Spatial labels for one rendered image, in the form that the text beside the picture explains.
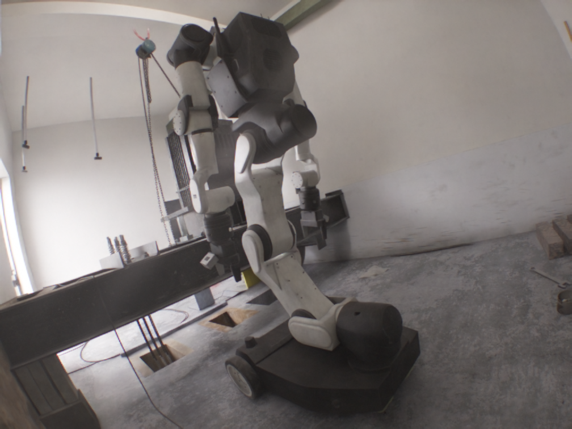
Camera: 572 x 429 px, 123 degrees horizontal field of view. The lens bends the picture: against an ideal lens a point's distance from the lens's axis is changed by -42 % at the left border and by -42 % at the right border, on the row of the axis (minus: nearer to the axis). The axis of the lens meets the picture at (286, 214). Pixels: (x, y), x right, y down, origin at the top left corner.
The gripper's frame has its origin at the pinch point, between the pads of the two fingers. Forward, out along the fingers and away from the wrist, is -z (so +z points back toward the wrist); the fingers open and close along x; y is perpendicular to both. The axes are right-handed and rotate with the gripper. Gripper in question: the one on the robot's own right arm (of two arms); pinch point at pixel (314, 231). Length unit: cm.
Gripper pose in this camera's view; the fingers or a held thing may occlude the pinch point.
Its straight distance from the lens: 114.3
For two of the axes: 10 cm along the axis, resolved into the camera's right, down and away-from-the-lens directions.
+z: -1.5, -9.7, -1.9
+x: -6.9, -0.3, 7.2
